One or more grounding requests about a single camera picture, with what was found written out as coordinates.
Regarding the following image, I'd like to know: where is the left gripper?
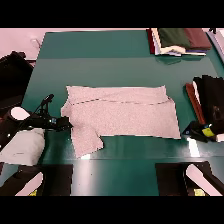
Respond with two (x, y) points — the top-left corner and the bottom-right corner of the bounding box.
(49, 115), (74, 133)

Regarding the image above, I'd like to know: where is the pale pink T-shirt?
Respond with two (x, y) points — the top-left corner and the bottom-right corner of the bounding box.
(60, 85), (182, 159)

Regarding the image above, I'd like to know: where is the red garment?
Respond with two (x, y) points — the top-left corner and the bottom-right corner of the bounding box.
(145, 28), (157, 55)

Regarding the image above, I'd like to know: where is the red-brown garment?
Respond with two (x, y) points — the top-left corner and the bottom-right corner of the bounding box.
(185, 82), (207, 126)

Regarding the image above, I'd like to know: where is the dark green garment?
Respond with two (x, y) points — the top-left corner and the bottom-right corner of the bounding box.
(157, 28), (192, 50)

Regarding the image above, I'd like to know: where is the black garment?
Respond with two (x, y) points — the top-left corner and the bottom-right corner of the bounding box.
(193, 74), (224, 126)

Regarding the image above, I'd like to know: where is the maroon garment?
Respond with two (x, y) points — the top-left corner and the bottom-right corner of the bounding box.
(183, 28), (213, 52)

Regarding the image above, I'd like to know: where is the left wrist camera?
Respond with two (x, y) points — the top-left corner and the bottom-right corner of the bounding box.
(34, 93), (55, 118)

